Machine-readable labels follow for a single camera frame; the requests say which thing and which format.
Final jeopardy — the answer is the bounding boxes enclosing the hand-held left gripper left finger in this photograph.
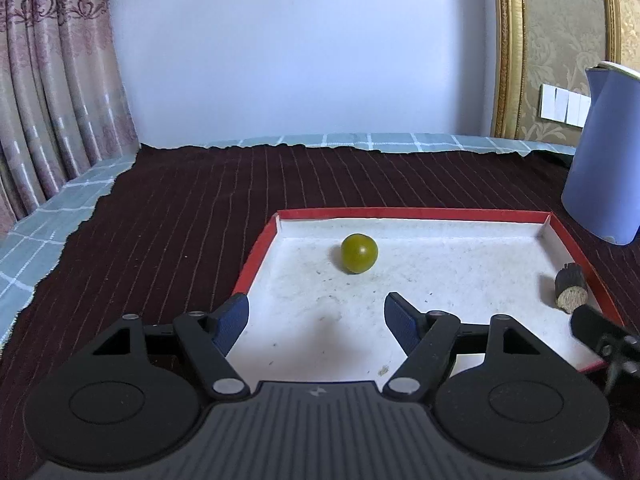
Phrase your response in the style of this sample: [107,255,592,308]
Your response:
[92,292,251,402]

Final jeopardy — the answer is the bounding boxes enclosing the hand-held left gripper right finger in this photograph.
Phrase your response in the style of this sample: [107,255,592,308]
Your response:
[383,291,539,402]

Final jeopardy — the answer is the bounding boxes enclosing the white wall switch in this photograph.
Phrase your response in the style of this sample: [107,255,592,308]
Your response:
[539,83,569,123]
[567,90,594,128]

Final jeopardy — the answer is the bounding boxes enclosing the brown cylindrical stem piece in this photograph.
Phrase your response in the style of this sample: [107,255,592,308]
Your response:
[553,262,589,315]

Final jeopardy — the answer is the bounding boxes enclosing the blue kettle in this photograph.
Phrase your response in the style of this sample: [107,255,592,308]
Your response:
[561,61,640,246]

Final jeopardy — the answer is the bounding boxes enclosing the pink patterned curtain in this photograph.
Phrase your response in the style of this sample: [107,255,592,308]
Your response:
[0,0,140,237]

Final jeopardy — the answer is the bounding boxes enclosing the red-rimmed white cardboard tray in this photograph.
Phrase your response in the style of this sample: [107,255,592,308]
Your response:
[231,208,626,374]

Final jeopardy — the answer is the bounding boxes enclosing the light blue checked tablecloth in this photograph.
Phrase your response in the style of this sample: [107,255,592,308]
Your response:
[0,132,581,356]

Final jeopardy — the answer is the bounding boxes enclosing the gold wall moulding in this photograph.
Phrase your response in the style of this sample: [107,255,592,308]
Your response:
[597,0,625,67]
[490,0,529,140]

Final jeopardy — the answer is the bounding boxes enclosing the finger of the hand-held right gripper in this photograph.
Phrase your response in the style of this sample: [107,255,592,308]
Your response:
[570,304,640,378]

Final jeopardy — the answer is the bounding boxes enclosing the small green round fruit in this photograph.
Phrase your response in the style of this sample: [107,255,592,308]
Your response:
[341,233,379,275]

